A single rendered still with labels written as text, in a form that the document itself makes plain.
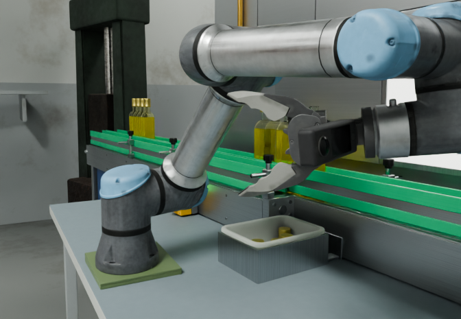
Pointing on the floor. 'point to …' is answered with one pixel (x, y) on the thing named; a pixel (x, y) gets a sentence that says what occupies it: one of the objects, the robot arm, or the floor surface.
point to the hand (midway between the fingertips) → (230, 146)
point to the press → (106, 62)
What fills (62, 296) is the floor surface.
